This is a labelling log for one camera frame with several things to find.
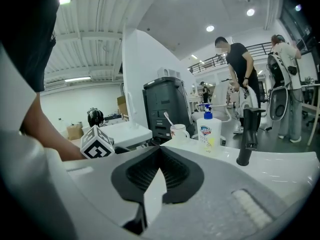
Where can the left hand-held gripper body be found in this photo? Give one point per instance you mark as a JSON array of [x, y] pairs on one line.
[[96, 144]]

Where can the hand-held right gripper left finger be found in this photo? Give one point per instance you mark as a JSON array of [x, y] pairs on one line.
[[100, 169]]

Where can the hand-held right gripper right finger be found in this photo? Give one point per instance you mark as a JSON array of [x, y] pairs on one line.
[[212, 204]]

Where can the person's left forearm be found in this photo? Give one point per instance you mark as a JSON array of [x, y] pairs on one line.
[[50, 131]]

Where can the hand soap pump bottle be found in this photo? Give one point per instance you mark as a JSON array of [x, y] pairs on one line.
[[208, 136]]

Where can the small cardboard box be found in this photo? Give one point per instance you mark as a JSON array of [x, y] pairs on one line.
[[75, 132]]

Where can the white deep laundry sink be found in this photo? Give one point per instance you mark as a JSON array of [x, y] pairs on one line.
[[127, 134]]

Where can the large cardboard box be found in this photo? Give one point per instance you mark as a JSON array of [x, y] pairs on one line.
[[122, 107]]

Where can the ceiling tube light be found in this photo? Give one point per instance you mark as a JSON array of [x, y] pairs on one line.
[[77, 79]]

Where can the white ceramic sink basin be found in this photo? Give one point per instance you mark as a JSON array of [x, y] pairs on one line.
[[275, 169]]

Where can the white toothbrush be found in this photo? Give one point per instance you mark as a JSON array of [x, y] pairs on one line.
[[168, 119]]

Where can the white mug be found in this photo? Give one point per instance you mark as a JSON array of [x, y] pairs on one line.
[[180, 134]]

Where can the black faucet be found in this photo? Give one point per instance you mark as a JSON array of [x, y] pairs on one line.
[[250, 134]]

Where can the black plastic cabinet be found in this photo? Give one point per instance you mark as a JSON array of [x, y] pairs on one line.
[[165, 104]]

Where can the white and black backpack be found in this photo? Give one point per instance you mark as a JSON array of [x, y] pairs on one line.
[[246, 101]]

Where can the person's black shirt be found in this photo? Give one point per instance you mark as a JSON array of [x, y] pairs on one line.
[[27, 29]]

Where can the black balcony railing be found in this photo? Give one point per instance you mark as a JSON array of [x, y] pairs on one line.
[[257, 50]]

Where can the round ceiling light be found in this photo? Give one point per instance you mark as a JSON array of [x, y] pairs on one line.
[[250, 12], [210, 28]]

